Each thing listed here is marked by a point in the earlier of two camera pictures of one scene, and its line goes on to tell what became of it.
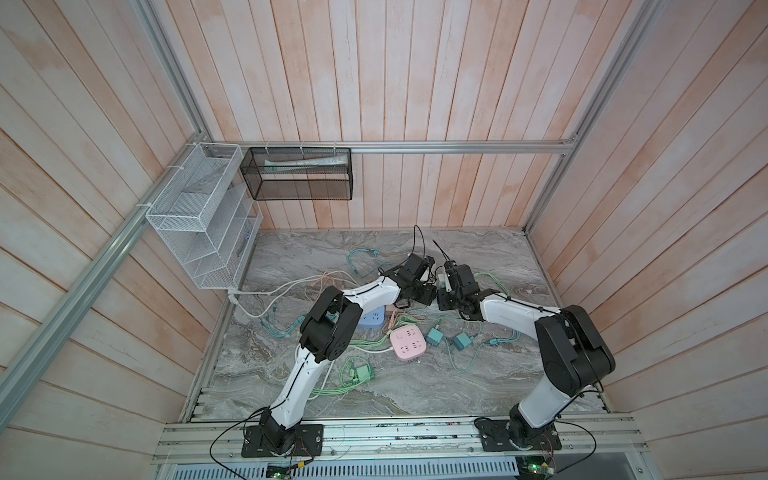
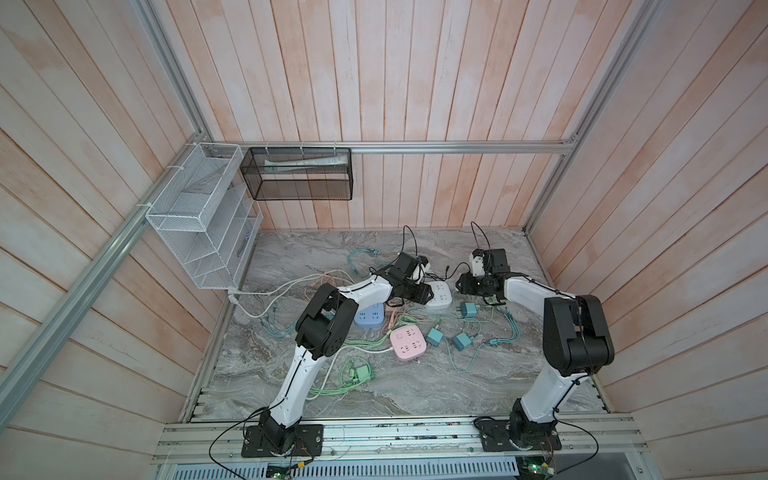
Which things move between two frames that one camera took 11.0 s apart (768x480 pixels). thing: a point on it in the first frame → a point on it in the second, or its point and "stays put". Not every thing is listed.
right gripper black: [441, 299] → [465, 283]
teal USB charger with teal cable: [462, 340] stays put
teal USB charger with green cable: [435, 336] stays put
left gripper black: [428, 296] stays put
